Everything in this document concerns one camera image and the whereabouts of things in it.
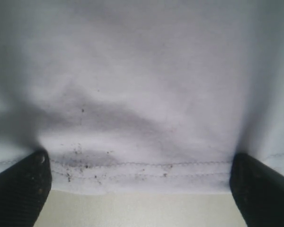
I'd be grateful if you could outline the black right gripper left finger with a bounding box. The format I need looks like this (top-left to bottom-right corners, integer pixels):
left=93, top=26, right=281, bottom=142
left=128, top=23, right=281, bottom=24
left=0, top=149, right=52, bottom=227

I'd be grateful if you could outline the white t-shirt red Chinese patch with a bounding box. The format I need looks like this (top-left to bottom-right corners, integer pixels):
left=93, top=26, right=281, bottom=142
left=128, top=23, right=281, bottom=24
left=0, top=0, right=284, bottom=194

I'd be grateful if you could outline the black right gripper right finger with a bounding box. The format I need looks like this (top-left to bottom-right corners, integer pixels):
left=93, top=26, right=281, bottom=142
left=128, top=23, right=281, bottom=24
left=229, top=153, right=284, bottom=227

